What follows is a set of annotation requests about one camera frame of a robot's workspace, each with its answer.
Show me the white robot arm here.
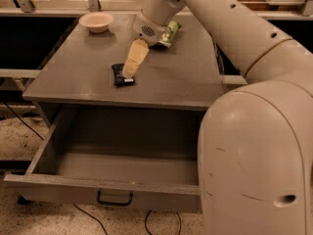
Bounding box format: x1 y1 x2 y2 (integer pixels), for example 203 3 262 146
134 0 313 235

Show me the black drawer handle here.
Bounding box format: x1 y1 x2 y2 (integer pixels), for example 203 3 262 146
96 190 133 207

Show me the black cable on floor left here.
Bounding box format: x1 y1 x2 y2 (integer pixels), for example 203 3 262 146
2 102 45 141

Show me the black cable under drawer left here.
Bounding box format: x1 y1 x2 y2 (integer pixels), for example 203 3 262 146
72 203 110 235

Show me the green kettle chips bag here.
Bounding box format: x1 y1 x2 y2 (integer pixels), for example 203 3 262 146
158 21 181 48

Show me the metal railing frame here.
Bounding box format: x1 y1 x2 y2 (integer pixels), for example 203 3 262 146
0 0 313 86

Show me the grey open top drawer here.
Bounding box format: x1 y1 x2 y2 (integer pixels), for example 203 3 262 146
4 106 201 212

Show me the dark blue rxbar wrapper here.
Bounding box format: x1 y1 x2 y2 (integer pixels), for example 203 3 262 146
112 64 135 86

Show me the beige bowl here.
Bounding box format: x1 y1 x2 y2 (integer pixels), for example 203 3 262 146
79 12 113 33

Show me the white gripper with vent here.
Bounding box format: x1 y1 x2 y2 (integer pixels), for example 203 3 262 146
122 10 168 78

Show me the grey cabinet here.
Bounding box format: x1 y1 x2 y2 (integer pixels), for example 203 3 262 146
24 13 223 147

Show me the black cable loop under drawer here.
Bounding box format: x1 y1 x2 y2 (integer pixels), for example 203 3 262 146
144 209 182 235

